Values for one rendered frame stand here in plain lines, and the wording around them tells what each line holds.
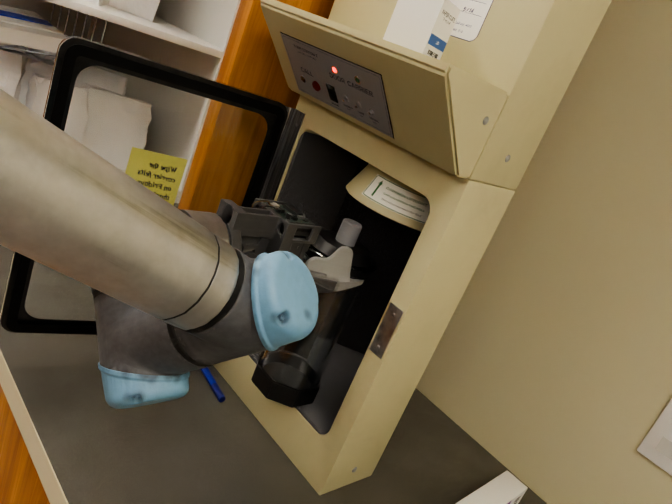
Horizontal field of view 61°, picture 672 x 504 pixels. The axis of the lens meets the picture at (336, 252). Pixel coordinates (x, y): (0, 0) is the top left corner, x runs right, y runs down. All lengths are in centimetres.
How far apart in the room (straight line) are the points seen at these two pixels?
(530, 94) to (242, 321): 41
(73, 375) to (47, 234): 57
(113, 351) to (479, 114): 42
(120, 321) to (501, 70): 46
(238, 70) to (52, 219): 55
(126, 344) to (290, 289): 16
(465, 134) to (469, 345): 62
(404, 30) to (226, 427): 59
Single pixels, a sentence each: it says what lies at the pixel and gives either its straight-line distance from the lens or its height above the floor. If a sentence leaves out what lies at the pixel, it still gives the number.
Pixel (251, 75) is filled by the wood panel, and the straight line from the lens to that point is 87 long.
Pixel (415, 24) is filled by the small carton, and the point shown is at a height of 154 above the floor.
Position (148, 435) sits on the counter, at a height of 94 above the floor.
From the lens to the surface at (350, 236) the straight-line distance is 75.
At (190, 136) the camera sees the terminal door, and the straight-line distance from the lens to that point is 80.
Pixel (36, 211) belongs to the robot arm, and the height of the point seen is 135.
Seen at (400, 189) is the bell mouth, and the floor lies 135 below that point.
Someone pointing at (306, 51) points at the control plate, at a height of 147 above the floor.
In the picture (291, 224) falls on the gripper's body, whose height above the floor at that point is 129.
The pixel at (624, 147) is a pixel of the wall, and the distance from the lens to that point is 105.
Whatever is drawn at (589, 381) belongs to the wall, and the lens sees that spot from 106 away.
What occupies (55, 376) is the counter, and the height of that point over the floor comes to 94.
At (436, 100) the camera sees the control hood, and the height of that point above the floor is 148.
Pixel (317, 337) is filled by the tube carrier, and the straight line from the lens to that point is 78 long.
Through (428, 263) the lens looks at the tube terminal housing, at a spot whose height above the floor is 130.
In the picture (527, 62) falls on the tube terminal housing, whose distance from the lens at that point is 66.
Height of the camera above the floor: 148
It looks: 18 degrees down
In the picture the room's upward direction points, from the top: 22 degrees clockwise
